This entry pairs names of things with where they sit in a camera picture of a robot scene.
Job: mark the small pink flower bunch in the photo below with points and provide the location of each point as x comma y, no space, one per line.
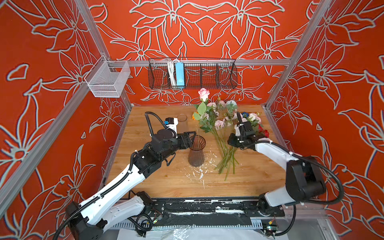
210,120

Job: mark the light blue box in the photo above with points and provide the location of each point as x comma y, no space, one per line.
180,76

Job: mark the orange flower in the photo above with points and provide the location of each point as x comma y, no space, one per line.
195,116

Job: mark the clear acrylic wall bin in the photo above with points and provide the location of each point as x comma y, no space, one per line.
107,79

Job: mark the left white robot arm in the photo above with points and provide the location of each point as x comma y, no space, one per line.
92,217

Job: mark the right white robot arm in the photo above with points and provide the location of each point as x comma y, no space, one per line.
304,175

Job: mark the dark smoked glass vase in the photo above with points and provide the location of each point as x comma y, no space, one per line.
196,156

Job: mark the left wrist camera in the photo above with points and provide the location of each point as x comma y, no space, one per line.
172,124

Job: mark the pink peony stem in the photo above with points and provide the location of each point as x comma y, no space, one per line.
222,131

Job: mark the pink rose bunch right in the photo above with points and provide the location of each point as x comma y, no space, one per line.
254,118

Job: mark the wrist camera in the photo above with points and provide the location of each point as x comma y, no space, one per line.
172,124
240,122

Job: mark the black wire wall basket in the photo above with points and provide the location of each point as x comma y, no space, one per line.
211,73

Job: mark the red rose stem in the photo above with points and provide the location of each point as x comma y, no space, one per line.
263,132

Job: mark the clear glass vase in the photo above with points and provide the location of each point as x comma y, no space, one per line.
182,123

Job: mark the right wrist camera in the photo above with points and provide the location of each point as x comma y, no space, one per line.
240,122

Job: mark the white green flower stem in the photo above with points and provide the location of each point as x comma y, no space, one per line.
227,110

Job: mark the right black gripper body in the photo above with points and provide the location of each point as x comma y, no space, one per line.
237,141

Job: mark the pink rose stem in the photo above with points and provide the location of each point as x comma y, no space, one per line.
204,96

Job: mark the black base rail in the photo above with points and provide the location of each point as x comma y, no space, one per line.
208,212

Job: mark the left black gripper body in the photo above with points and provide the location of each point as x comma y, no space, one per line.
181,143

